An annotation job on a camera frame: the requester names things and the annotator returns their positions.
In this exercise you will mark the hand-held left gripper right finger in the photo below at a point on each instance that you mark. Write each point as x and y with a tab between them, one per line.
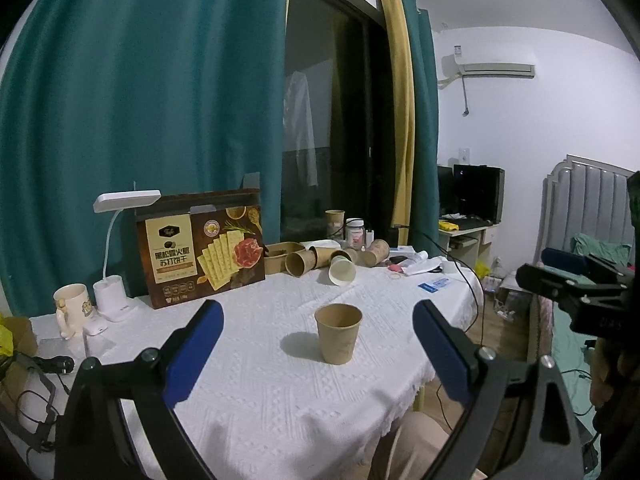
441	350

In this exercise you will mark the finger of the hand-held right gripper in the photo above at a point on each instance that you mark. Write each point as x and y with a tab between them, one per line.
542	282
562	259

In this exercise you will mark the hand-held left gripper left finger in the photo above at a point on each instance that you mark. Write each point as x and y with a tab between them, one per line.
196	342

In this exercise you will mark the green bedding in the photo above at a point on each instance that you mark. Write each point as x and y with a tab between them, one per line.
597	246

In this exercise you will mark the white power strip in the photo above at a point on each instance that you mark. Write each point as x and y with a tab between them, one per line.
506	314

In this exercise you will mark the yellow plastic bag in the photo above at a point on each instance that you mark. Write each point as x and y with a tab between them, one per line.
482	269

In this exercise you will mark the grey padded headboard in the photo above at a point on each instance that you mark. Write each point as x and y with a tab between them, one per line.
585	200

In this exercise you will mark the blue card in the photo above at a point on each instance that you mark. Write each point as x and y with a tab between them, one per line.
434	284

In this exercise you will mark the white plastic packet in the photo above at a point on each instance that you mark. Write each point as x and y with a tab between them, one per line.
427	265

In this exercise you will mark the pale computer desk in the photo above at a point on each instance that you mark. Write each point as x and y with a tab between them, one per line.
467	240

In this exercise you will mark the white desk lamp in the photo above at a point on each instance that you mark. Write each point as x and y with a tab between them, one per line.
117	300

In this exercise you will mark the brown cracker box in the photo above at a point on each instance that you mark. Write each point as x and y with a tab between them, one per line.
200	250

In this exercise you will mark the white textured tablecloth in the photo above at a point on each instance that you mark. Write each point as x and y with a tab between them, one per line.
280	395

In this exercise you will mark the small white device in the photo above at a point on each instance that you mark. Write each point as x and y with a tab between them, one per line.
95	327

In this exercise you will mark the black computer monitor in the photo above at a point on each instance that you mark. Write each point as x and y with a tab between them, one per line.
479	192

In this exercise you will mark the brown paper bowl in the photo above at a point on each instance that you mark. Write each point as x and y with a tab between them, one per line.
280	259

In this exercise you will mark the cream cartoon mug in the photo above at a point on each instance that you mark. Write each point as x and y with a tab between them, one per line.
72	307

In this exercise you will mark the jar with white lid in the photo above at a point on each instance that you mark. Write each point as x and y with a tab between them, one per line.
354	234

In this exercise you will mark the narrow teal curtain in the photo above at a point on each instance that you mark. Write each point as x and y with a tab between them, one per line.
425	150

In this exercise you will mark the brown paper bag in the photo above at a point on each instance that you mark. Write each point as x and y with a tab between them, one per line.
20	335

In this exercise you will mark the white air conditioner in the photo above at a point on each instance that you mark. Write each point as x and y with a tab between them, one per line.
492	68

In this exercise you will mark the yellow curtain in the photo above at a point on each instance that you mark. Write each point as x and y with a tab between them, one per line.
397	110

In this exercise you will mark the wide teal curtain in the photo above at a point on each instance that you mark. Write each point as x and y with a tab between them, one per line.
130	110

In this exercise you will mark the dark glass window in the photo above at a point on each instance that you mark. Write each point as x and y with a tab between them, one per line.
345	110

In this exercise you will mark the white wall socket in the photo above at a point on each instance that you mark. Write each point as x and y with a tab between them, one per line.
465	155

